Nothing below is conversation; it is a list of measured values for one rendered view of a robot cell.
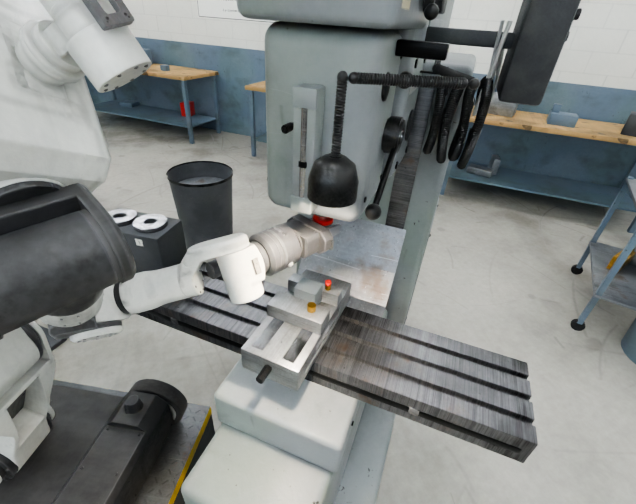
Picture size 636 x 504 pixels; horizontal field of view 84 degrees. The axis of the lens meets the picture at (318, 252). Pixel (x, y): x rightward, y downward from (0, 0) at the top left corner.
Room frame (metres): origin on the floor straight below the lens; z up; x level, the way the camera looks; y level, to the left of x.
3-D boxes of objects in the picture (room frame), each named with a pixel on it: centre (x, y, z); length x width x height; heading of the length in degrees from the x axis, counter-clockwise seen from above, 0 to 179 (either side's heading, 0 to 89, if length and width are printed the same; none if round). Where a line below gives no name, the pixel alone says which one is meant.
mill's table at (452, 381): (0.71, 0.06, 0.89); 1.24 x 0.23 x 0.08; 71
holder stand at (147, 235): (0.87, 0.53, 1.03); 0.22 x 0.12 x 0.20; 78
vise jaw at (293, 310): (0.65, 0.04, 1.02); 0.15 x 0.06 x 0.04; 68
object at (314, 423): (0.69, -0.01, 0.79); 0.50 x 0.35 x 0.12; 161
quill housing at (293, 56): (0.70, -0.01, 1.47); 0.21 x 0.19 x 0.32; 71
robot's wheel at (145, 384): (0.69, 0.52, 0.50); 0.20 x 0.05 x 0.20; 84
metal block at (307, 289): (0.70, 0.02, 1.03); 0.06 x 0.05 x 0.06; 68
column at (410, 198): (1.27, -0.21, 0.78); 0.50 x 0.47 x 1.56; 161
